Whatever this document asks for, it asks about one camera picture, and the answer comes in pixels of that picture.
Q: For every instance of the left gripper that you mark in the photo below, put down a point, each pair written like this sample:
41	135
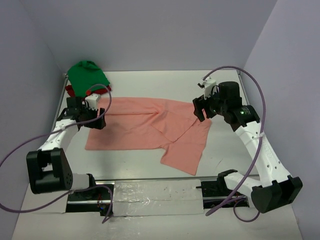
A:
100	123

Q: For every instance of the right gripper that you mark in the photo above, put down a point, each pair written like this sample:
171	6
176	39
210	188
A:
200	103

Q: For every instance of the pink t shirt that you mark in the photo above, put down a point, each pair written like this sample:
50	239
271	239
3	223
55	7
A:
141	123

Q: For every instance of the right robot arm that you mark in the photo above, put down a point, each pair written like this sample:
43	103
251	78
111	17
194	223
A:
276	187

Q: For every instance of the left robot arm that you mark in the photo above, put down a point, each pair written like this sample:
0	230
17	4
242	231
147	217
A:
48	167

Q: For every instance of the red folded t shirt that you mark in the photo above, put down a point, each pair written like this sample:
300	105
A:
70	91

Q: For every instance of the green folded t shirt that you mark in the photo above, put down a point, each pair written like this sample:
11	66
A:
84	75

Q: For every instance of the silver taped panel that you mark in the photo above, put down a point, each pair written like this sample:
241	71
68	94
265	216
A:
157	198

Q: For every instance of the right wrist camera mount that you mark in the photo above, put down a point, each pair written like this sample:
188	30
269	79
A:
207	84

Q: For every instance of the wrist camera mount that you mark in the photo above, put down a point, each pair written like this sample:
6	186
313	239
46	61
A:
92	100
207	84

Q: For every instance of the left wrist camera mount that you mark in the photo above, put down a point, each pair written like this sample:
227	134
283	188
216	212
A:
92	100

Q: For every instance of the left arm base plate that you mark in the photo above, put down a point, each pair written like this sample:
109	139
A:
97	200

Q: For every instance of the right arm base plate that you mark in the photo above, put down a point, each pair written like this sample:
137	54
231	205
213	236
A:
213	195

